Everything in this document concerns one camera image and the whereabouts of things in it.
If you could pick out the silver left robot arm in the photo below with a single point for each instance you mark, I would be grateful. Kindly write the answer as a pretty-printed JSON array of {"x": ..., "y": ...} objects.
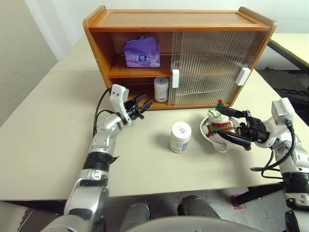
[{"x": 101, "y": 142}]

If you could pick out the black table leg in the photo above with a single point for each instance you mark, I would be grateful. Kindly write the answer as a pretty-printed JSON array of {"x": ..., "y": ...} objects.
[{"x": 258, "y": 195}]

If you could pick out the beige table black frame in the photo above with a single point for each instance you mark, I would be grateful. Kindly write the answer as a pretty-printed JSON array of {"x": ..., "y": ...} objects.
[{"x": 294, "y": 43}]

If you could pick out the white bowl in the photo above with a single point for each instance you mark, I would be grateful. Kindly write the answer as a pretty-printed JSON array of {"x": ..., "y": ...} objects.
[{"x": 204, "y": 130}]

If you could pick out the ribbed clear sliding door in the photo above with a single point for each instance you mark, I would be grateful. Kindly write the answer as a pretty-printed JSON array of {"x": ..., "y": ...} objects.
[
  {"x": 174, "y": 48},
  {"x": 259, "y": 39}
]

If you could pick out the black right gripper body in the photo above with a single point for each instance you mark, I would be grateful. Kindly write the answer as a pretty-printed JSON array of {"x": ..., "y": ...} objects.
[{"x": 256, "y": 130}]

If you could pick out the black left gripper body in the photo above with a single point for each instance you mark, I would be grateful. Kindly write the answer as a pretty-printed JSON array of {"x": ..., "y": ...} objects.
[{"x": 134, "y": 111}]

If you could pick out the white plush toy red scarf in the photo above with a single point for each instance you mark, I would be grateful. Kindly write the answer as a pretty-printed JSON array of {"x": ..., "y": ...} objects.
[{"x": 218, "y": 123}]

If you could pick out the wooden cabinet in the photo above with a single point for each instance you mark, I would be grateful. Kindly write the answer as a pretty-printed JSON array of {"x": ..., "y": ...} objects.
[{"x": 169, "y": 19}]

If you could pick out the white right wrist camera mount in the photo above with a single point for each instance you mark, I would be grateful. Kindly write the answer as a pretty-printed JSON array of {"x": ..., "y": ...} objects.
[{"x": 288, "y": 111}]

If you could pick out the silver robot torso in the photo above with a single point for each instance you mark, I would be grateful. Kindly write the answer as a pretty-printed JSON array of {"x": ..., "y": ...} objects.
[{"x": 169, "y": 226}]

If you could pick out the white plastic bottle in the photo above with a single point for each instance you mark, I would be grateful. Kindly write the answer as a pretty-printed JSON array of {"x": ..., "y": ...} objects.
[
  {"x": 180, "y": 137},
  {"x": 161, "y": 89}
]

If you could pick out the dark rounded shape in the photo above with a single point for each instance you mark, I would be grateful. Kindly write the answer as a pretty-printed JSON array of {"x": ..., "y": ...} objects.
[
  {"x": 196, "y": 207},
  {"x": 136, "y": 213}
]

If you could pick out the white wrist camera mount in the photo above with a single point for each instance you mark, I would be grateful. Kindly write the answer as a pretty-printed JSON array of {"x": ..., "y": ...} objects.
[
  {"x": 117, "y": 96},
  {"x": 288, "y": 111}
]

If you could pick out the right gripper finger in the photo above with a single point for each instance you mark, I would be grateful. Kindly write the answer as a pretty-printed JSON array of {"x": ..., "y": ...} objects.
[
  {"x": 237, "y": 140},
  {"x": 233, "y": 112}
]

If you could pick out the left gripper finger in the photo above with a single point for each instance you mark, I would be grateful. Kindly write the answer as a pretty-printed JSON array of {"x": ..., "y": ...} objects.
[
  {"x": 146, "y": 105},
  {"x": 140, "y": 99}
]

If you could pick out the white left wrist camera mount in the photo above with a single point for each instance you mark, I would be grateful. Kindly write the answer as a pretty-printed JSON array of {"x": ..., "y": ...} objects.
[{"x": 117, "y": 96}]

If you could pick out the purple tissue pack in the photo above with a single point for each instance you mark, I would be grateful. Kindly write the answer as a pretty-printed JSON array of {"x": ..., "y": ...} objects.
[{"x": 142, "y": 53}]

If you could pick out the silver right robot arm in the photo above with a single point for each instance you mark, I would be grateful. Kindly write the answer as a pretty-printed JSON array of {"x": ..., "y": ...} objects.
[{"x": 297, "y": 157}]

